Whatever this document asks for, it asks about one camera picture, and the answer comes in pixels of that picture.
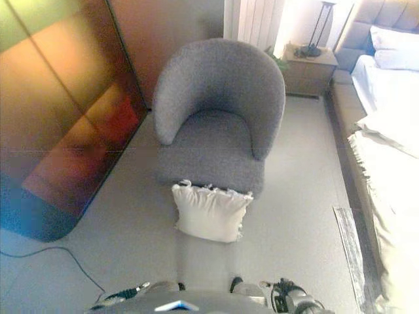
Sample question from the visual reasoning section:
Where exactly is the white fringed cushion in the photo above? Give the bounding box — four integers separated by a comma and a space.
171, 179, 254, 243

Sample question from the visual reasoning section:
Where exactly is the grey fabric tub armchair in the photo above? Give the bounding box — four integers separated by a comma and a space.
152, 38, 287, 200

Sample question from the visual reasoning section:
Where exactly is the green potted plant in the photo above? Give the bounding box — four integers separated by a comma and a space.
264, 45, 291, 71

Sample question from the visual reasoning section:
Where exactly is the wooden bedside table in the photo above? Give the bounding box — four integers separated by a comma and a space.
282, 44, 339, 99

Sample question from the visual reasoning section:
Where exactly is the white curtain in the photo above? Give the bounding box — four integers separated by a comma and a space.
223, 0, 286, 52

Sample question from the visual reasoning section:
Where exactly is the grey robot torso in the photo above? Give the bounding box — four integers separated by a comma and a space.
83, 281, 279, 314

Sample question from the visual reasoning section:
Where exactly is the grey upholstered bed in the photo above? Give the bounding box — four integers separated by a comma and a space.
322, 0, 419, 295

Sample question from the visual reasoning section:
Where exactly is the dark glossy wardrobe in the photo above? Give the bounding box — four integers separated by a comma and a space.
0, 0, 149, 243

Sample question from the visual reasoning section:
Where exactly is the black slim table lamp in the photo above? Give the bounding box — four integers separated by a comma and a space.
296, 0, 337, 57

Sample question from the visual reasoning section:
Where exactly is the grey patterned floor rug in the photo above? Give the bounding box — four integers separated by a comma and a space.
333, 205, 369, 311

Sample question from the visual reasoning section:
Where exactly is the cream fringed bed throw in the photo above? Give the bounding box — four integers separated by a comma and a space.
346, 113, 419, 314

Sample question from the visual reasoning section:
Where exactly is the white bed sheet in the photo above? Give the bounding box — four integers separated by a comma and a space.
350, 54, 419, 158

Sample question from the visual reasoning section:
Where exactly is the white pillow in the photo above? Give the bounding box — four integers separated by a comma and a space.
369, 25, 419, 72

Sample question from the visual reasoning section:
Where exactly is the black floor cable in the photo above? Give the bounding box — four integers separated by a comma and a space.
0, 245, 106, 294

